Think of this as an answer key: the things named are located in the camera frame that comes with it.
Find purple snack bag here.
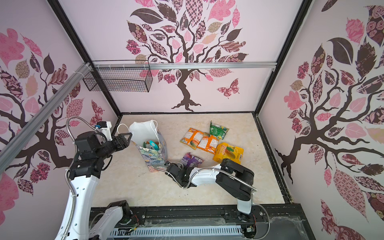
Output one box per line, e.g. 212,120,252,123
180,153,204,168

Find floral paper bag white handles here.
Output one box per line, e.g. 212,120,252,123
117,120,168,173

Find teal snack bag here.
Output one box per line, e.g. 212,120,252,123
149,141,160,151

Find orange white snack bag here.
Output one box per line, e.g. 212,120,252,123
180,128,204,150
197,135,219,154

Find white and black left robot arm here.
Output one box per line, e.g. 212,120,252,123
56,132,133,240

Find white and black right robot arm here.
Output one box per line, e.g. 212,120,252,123
165,159,257,215

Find yellow snack bag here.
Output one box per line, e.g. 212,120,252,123
213,143,244,165

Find green snack bag far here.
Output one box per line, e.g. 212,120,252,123
210,121,230,140

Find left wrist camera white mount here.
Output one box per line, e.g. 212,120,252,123
95,121,112,141

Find black wire basket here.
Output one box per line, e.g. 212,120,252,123
83,60,154,93

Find white slotted cable duct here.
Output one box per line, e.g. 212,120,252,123
108,226,243,239

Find black base frame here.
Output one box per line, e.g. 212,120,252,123
106,204,316,240

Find aluminium rail left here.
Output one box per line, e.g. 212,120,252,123
1,63,91,173

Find aluminium rail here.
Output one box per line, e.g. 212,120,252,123
94,62,277,70
1,63,91,173

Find aluminium rail back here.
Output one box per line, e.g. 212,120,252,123
94,62,277,70

